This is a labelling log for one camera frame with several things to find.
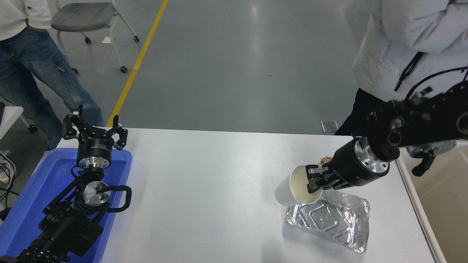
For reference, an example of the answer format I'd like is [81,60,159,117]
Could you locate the white paper cup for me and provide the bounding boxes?
[274,165,323,207]

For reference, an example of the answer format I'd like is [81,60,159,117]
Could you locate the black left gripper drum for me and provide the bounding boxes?
[76,126,113,160]

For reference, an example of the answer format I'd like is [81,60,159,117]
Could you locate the grey seat wheeled chair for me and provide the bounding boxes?
[50,0,140,75]

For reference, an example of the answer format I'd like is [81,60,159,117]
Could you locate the silver foil tray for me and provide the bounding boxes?
[286,189,371,253]

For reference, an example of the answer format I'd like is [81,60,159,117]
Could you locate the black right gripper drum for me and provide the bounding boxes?
[327,140,389,190]

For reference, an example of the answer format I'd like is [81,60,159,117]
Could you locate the large pale bin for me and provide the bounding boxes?
[395,141,468,263]

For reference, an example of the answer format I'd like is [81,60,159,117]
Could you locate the small white table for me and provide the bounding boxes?
[0,106,24,139]

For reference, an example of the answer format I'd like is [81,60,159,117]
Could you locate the person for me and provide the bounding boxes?
[335,0,468,136]
[0,0,106,148]

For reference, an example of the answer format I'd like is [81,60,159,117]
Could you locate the black floor cables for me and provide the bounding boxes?
[0,150,20,220]

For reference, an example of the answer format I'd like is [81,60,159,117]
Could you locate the blue plastic tray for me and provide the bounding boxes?
[0,147,133,263]

